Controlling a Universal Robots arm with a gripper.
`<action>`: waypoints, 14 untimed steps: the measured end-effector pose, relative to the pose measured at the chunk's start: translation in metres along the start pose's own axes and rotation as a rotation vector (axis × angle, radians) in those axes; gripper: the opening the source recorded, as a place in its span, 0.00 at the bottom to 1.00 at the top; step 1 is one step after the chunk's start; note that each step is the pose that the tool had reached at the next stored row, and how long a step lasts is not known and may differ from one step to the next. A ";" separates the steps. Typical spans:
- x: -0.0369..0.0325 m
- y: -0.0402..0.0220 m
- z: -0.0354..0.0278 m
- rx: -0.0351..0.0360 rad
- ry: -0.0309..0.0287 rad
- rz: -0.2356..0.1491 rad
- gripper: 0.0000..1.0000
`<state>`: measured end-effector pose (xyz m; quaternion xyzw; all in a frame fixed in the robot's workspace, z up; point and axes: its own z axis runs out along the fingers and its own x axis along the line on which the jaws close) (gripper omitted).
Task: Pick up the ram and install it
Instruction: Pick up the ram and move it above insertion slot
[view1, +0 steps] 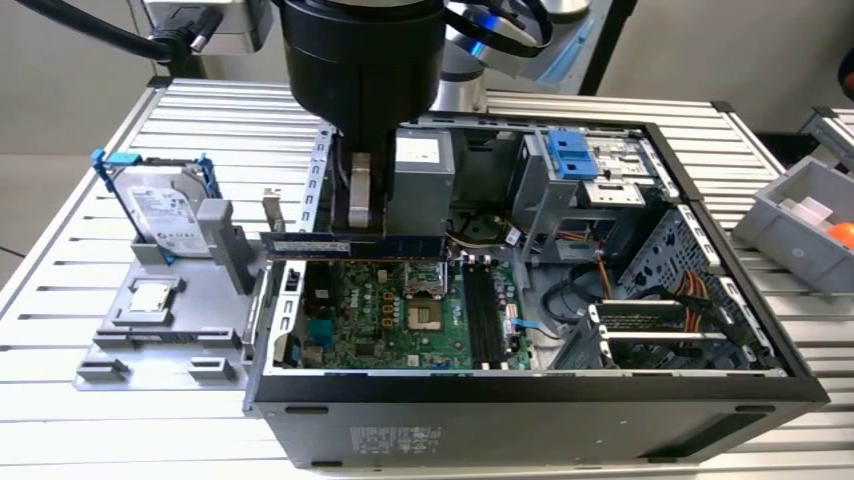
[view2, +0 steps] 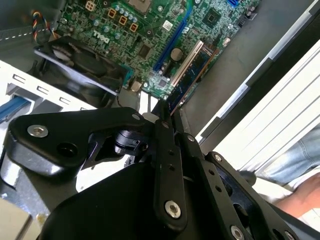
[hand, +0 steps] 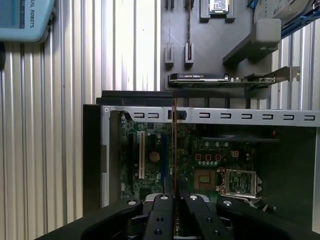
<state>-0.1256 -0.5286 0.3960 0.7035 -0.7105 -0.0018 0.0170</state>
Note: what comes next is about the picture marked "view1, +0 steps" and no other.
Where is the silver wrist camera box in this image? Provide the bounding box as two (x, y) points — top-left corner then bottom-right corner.
(143, 0), (275, 56)

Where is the grey plastic bin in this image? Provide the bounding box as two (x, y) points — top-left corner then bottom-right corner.
(731, 155), (854, 294)

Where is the black open PC case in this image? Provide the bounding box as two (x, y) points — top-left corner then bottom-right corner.
(240, 102), (833, 471)

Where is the grey parts rack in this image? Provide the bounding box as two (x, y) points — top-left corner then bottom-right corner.
(71, 198), (268, 391)

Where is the CPU socket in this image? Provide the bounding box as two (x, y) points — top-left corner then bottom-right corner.
(405, 294), (447, 334)

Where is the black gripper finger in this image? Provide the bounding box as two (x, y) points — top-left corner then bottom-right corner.
(331, 149), (397, 239)

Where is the blue plastic drive latch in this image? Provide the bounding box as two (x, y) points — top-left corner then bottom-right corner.
(543, 128), (597, 181)

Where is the silver hard disk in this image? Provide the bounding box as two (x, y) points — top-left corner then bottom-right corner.
(114, 167), (215, 259)

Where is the black RAM slot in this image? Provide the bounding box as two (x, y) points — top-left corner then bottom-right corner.
(463, 255), (495, 370)
(478, 255), (513, 370)

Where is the grey metal drive cage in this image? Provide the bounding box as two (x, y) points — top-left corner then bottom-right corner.
(513, 127), (675, 262)

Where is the dark blue RAM stick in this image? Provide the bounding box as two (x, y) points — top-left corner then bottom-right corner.
(130, 328), (203, 342)
(259, 230), (449, 262)

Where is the white block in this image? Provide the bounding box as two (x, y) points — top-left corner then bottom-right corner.
(780, 197), (836, 226)

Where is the red yellow wire bundle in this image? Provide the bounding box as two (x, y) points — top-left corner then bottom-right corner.
(666, 272), (713, 351)

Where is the green motherboard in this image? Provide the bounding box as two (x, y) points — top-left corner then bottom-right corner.
(292, 257), (535, 371)

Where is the silver disk bay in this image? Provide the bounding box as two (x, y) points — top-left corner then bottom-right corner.
(586, 298), (733, 369)

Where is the black cooler fan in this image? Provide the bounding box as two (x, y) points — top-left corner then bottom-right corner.
(446, 209), (522, 246)

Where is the graphics card with metal bracket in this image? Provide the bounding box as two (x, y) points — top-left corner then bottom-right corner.
(243, 185), (295, 351)

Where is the grey power supply unit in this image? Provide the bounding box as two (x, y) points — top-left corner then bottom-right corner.
(393, 128), (459, 236)

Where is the metal socket cover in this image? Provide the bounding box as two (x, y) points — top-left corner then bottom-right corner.
(403, 259), (447, 297)

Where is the silver CPU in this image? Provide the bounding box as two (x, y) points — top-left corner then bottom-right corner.
(130, 282), (176, 307)

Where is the orange wire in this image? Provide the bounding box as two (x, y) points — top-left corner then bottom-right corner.
(597, 249), (615, 301)

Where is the blue disk carrier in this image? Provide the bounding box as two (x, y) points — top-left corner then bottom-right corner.
(92, 147), (226, 264)

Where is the thick black camera cable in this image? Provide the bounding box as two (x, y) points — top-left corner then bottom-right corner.
(12, 0), (226, 64)

